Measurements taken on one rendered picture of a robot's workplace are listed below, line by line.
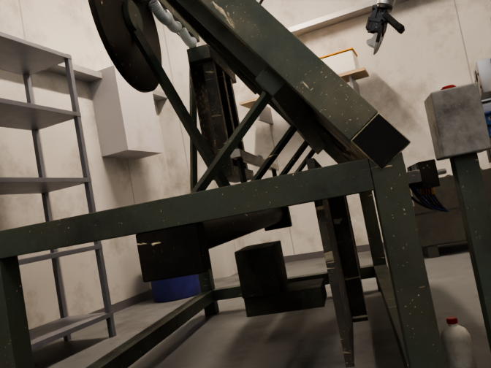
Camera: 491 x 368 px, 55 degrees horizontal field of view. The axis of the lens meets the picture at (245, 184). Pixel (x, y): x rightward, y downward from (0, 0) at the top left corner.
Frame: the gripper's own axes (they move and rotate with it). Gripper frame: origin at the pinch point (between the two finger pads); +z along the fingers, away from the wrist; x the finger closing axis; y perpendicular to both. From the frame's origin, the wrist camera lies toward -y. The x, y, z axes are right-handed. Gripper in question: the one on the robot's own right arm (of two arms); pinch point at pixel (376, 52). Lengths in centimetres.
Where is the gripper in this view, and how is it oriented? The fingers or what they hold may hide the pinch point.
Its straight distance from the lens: 229.2
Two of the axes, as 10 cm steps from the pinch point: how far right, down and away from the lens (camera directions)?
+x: -3.8, 0.1, -9.2
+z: -2.6, 9.6, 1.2
